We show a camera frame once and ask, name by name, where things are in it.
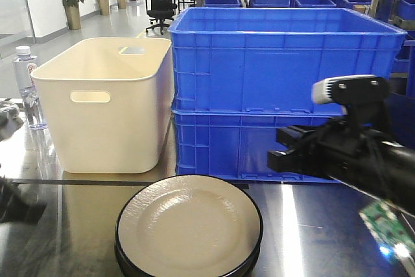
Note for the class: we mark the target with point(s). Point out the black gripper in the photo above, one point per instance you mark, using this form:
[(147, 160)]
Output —
[(333, 150)]

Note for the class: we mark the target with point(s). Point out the beige plate black rim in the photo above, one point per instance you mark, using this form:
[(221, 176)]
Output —
[(129, 269), (189, 225)]

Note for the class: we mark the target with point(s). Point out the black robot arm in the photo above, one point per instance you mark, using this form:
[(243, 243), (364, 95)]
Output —
[(399, 186)]

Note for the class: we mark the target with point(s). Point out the lower blue plastic crate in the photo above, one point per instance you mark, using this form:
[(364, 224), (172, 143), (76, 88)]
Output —
[(234, 146)]

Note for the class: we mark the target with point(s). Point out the blue plastic crate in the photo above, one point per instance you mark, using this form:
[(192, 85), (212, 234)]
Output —
[(234, 146), (266, 60)]

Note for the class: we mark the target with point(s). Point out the upper blue plastic crate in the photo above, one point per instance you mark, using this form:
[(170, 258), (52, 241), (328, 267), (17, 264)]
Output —
[(266, 60)]

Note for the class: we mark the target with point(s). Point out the green circuit board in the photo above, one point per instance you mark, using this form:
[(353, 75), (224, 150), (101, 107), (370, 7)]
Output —
[(388, 231)]

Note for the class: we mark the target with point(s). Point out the cream plastic storage bin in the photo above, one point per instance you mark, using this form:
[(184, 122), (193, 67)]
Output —
[(107, 103)]

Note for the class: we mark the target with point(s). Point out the clear water bottle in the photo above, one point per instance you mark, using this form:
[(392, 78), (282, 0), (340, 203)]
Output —
[(24, 64)]

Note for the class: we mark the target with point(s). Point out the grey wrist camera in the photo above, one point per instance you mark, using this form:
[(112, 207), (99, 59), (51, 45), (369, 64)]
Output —
[(352, 90)]

